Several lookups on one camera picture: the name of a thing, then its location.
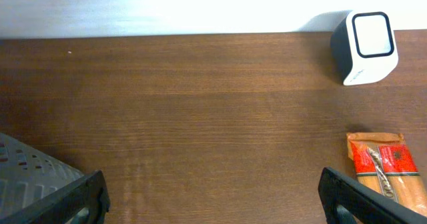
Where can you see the grey plastic mesh basket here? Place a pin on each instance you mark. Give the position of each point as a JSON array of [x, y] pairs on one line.
[[28, 175]]

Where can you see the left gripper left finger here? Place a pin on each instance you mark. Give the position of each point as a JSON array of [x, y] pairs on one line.
[[88, 192]]

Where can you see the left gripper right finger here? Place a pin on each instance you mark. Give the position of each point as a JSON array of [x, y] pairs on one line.
[[345, 200]]

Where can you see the orange spaghetti package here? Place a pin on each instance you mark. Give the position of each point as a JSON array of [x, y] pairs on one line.
[[384, 163]]

